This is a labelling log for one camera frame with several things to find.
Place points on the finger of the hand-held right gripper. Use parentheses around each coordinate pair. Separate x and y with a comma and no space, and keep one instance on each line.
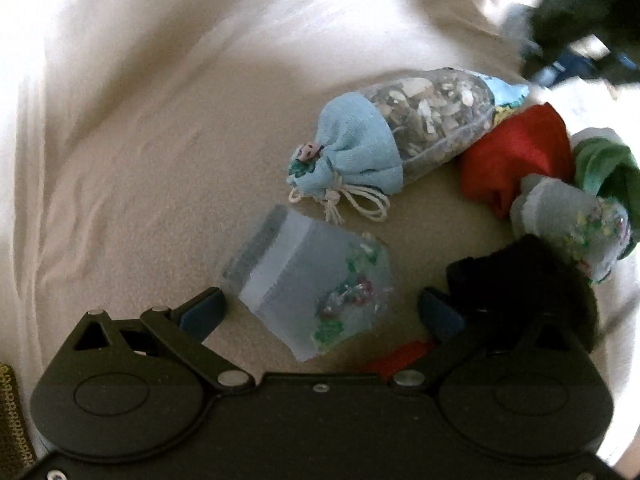
(550,67)

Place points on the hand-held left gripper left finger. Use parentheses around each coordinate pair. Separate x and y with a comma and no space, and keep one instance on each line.
(204,311)

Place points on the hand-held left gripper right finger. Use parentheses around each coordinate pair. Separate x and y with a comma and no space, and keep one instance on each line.
(441,317)

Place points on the red sock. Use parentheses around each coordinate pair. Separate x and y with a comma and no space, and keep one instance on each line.
(400,355)
(515,155)

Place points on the grey floral embroidered sock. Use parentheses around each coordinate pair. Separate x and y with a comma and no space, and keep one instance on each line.
(550,205)
(290,280)

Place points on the black sock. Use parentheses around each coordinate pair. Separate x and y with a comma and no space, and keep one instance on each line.
(525,280)

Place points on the green sock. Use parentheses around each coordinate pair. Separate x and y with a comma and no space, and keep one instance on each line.
(605,165)

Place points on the olive knit cloth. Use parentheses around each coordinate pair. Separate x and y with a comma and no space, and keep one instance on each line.
(12,410)

